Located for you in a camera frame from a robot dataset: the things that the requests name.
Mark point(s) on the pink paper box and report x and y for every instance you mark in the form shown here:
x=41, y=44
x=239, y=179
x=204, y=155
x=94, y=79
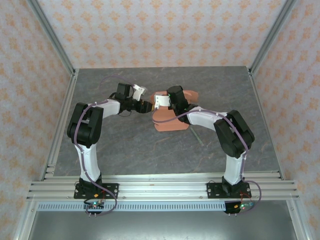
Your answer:
x=170, y=123

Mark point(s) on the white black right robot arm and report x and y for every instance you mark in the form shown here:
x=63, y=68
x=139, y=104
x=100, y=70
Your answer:
x=232, y=135

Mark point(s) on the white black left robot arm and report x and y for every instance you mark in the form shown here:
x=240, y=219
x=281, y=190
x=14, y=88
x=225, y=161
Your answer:
x=86, y=130

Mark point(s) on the clear green pen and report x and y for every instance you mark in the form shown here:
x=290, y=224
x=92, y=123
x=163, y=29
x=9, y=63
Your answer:
x=197, y=137

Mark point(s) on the small circuit board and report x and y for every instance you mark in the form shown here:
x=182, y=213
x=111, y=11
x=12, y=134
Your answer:
x=95, y=205
x=243, y=206

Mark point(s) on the aluminium table side rail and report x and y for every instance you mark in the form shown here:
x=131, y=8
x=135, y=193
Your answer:
x=58, y=130
x=266, y=125

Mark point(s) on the aluminium frame cross beam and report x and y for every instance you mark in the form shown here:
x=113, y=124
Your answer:
x=162, y=187

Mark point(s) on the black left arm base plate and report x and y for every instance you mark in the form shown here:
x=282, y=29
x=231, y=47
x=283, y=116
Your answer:
x=111, y=191

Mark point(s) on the aluminium frame post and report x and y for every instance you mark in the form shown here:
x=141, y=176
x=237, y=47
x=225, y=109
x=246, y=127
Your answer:
x=272, y=35
x=52, y=37

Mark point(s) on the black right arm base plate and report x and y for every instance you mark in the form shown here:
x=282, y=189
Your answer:
x=213, y=190

